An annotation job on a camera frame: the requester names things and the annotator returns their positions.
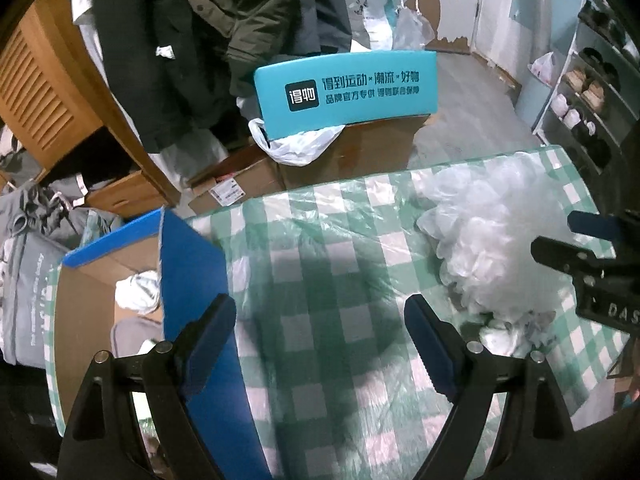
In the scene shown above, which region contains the white soft bundle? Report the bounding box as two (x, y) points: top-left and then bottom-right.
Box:
(478, 311), (556, 358)

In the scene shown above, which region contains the blue cardboard storage box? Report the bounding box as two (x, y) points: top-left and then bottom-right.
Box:
(51, 208), (270, 479)

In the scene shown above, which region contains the white fluffy mesh pouf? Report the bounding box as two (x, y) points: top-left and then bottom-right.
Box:
(416, 152), (574, 323)

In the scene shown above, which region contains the metal shoe rack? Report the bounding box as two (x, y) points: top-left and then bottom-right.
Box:
(533, 0), (639, 176)

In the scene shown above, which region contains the green white checkered tablecloth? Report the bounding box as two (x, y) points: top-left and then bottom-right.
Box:
(44, 146), (594, 479)

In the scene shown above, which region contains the grey fabric bag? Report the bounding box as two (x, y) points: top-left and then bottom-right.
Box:
(1, 181), (122, 368)

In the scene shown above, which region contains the brown cardboard box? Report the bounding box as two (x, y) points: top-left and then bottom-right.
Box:
(186, 114), (436, 216)

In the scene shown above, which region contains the white plastic bag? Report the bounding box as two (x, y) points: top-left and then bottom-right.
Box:
(248, 118), (345, 167)

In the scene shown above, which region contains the teal printed shoe box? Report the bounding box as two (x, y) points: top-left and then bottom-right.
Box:
(254, 50), (438, 140)

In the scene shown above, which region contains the wooden louvered cabinet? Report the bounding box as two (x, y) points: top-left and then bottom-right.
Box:
(1, 0), (180, 218)

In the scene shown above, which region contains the dark hanging jacket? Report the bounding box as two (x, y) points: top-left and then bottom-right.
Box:
(92, 0), (352, 154)

